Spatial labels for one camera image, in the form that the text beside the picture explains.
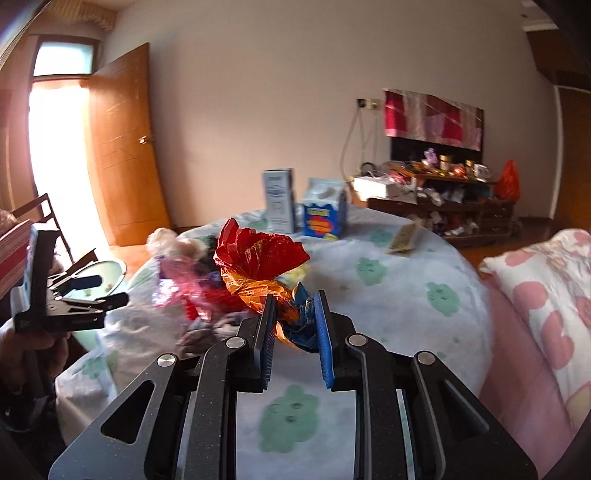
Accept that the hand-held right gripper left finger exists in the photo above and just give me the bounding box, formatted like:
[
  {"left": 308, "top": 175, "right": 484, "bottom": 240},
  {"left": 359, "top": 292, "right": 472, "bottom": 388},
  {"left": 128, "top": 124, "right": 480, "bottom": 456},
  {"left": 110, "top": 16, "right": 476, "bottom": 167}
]
[{"left": 48, "top": 295, "right": 278, "bottom": 480}]

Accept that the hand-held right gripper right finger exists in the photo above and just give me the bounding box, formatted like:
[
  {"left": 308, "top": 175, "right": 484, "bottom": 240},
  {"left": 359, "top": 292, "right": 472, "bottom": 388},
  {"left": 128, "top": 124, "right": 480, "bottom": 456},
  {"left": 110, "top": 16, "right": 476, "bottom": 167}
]
[{"left": 314, "top": 291, "right": 539, "bottom": 480}]

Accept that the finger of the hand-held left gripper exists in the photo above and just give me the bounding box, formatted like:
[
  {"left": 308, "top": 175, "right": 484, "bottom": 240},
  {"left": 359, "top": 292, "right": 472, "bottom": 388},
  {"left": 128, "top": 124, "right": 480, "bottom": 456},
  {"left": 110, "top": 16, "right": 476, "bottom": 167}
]
[
  {"left": 55, "top": 292, "right": 130, "bottom": 315},
  {"left": 48, "top": 274, "right": 103, "bottom": 292}
]

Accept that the light blue enamel basin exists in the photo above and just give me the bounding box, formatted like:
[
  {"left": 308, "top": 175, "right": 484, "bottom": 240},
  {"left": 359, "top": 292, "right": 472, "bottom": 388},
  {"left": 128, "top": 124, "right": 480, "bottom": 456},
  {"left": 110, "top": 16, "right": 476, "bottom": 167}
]
[{"left": 55, "top": 259, "right": 129, "bottom": 356}]

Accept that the orange blue snack wrapper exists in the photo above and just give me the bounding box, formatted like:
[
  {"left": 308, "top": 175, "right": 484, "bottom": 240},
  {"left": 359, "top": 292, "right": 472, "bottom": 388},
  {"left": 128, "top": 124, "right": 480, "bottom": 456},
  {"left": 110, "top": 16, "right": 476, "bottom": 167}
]
[{"left": 221, "top": 267, "right": 320, "bottom": 352}]

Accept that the red foil wrapper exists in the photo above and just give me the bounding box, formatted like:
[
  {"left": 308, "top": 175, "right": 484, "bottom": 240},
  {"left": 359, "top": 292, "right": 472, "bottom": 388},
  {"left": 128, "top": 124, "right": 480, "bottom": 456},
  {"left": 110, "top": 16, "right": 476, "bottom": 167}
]
[{"left": 213, "top": 218, "right": 310, "bottom": 283}]

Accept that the person's left hand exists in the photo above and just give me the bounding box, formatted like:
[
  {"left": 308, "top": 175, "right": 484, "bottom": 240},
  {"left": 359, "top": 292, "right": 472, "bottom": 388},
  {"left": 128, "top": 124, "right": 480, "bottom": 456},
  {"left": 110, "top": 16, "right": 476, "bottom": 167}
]
[{"left": 0, "top": 323, "right": 70, "bottom": 398}]

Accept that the pink purple foil wrapper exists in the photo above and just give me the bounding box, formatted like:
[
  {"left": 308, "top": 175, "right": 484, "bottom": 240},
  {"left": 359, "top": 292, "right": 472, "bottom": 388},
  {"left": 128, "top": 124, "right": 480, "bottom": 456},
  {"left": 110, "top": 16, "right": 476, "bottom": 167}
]
[{"left": 152, "top": 257, "right": 219, "bottom": 320}]

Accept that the red striped cloth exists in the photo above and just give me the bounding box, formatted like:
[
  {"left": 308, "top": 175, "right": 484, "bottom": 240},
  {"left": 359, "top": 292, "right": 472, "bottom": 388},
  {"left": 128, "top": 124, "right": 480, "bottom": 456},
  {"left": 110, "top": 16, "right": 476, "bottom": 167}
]
[{"left": 0, "top": 220, "right": 34, "bottom": 298}]

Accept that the dark wooden chair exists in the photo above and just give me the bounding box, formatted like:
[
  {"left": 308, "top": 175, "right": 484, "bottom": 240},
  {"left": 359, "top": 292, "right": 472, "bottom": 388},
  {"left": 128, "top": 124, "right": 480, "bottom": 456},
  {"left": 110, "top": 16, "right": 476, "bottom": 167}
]
[{"left": 11, "top": 193, "right": 100, "bottom": 278}]

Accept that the crumpled white tissue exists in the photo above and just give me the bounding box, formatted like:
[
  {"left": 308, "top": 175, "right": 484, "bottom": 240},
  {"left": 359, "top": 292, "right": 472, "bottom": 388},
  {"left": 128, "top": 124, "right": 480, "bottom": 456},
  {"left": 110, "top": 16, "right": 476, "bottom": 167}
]
[{"left": 146, "top": 226, "right": 207, "bottom": 260}]

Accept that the blue white gable carton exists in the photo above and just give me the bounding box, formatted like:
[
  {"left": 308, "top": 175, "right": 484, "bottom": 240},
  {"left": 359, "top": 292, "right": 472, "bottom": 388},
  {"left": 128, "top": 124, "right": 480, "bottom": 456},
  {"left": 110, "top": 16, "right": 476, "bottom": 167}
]
[{"left": 302, "top": 178, "right": 350, "bottom": 241}]

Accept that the brown snack bar packet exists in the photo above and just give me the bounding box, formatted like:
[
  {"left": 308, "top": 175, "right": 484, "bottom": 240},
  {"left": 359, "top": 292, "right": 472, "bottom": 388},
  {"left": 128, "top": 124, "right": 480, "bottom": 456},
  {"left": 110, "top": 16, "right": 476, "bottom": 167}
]
[{"left": 386, "top": 224, "right": 424, "bottom": 256}]

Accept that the wooden door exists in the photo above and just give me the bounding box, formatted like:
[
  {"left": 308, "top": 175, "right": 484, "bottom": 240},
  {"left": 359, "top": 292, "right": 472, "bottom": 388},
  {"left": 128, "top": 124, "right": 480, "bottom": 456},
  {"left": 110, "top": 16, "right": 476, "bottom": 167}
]
[{"left": 87, "top": 42, "right": 173, "bottom": 247}]

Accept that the tall white grey carton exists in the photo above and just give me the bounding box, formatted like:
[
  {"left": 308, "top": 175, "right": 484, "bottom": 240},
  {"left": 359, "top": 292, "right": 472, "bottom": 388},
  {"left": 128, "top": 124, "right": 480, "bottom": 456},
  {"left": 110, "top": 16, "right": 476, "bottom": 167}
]
[{"left": 262, "top": 168, "right": 297, "bottom": 235}]

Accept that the white flat box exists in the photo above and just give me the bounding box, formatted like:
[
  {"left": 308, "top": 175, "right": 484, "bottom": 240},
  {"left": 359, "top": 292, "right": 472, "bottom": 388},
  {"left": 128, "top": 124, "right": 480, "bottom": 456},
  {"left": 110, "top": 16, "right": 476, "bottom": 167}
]
[{"left": 353, "top": 176, "right": 403, "bottom": 200}]

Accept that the cluttered wooden cabinet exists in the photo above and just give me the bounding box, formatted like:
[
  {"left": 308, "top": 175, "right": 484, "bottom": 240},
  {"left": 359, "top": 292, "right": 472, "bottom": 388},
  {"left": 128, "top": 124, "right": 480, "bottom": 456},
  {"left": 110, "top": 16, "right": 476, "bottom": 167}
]
[{"left": 353, "top": 161, "right": 523, "bottom": 248}]

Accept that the pink bedsheet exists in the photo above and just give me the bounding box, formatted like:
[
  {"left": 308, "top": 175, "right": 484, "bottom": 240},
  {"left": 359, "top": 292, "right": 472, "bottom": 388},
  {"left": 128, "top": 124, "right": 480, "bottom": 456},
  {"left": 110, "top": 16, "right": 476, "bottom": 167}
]
[{"left": 479, "top": 277, "right": 583, "bottom": 480}]

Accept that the black television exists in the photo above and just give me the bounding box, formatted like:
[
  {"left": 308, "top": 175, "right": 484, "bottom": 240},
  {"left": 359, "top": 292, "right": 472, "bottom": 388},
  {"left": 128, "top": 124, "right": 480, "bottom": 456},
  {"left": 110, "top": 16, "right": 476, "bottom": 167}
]
[{"left": 390, "top": 135, "right": 484, "bottom": 177}]

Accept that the transom window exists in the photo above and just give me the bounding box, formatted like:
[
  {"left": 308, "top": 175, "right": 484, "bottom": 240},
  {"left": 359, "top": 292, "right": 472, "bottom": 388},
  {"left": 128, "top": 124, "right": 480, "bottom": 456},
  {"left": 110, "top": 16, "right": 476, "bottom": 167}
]
[{"left": 31, "top": 39, "right": 100, "bottom": 77}]

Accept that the pink floral pillow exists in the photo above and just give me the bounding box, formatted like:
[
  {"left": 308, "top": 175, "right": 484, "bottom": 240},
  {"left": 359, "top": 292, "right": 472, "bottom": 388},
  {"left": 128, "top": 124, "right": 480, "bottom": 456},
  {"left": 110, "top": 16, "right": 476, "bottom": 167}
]
[{"left": 478, "top": 228, "right": 591, "bottom": 430}]

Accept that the red plastic bag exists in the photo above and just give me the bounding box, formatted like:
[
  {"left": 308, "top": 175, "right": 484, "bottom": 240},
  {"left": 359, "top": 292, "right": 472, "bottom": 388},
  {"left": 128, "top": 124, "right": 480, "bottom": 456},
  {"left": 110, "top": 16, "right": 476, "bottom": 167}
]
[{"left": 494, "top": 160, "right": 520, "bottom": 202}]

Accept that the red pink patchwork cloth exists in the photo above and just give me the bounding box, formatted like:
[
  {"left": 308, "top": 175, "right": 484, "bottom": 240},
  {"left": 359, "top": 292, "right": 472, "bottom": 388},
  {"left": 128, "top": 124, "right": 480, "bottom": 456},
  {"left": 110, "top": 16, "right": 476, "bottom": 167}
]
[{"left": 382, "top": 89, "right": 486, "bottom": 151}]

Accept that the wooden wardrobe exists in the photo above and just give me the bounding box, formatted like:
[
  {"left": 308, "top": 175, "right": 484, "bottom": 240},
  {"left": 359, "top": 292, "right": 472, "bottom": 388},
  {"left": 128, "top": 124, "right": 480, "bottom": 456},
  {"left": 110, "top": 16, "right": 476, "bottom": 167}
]
[{"left": 526, "top": 25, "right": 591, "bottom": 223}]

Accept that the white cable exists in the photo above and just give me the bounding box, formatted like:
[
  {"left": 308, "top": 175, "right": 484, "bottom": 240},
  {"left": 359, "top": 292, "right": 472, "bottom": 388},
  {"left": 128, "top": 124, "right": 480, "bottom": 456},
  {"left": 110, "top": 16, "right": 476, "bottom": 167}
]
[{"left": 339, "top": 108, "right": 366, "bottom": 175}]

